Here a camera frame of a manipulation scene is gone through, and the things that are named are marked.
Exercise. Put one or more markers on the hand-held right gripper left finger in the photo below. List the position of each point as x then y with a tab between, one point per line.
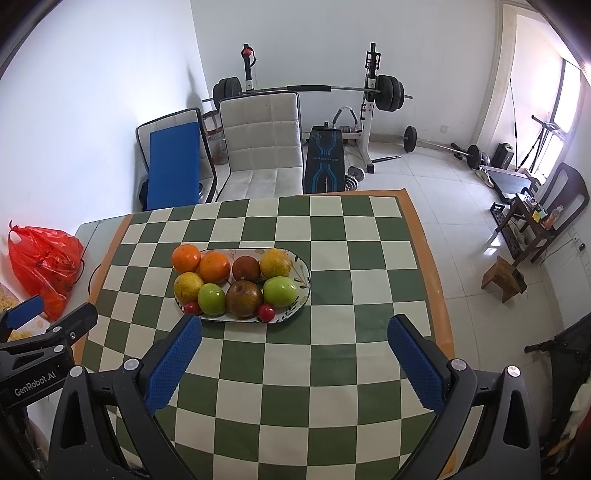
173	364

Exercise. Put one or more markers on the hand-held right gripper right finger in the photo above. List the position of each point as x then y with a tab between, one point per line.
415	364

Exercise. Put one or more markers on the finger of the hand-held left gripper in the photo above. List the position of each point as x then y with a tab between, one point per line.
27	309
78	321

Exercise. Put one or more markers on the cherry tomato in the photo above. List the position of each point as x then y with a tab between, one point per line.
190	307
265	312

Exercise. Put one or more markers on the red-brown apple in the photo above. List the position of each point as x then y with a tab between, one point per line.
244	299

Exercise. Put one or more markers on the large orange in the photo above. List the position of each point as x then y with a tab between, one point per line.
186	257

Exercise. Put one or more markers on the large green apple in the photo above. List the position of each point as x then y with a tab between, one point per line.
280	290

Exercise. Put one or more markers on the floral white ceramic plate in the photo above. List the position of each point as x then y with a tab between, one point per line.
301	277

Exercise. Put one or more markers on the speckled yellow pear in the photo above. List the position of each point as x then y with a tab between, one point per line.
275	263

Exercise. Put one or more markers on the yellow printed snack package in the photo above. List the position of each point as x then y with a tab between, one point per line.
32	328

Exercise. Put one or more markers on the red plastic bag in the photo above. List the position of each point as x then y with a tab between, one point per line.
41	263

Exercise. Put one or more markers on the green white checkered tablecloth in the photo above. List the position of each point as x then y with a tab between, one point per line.
323	369

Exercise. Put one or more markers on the small orange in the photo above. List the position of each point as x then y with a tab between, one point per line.
214	267

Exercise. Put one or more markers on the brown round fruit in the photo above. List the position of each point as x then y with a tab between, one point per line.
245	267

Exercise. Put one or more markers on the small wooden stool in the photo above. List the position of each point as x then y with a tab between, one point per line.
501	274

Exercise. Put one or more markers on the dark wooden side table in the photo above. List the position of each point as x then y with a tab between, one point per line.
531	233

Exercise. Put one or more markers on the chrome dumbbell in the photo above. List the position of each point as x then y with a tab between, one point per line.
355	177

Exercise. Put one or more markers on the white padded chair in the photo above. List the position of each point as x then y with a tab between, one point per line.
258	138
147	127

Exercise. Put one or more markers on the treadmill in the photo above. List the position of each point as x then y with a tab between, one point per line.
512	182

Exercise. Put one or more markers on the black blue sit-up bench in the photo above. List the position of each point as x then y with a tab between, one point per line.
323	161

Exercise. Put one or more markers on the black speaker box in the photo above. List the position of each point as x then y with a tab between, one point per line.
502	156

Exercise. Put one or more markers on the floor barbell with black plates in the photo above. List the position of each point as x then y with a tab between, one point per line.
410	138

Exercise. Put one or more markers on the white weight bench rack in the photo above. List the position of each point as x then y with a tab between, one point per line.
369	138

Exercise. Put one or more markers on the black chair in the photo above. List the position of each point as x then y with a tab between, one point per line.
575	170

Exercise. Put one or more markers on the window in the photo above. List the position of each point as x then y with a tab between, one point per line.
570	92

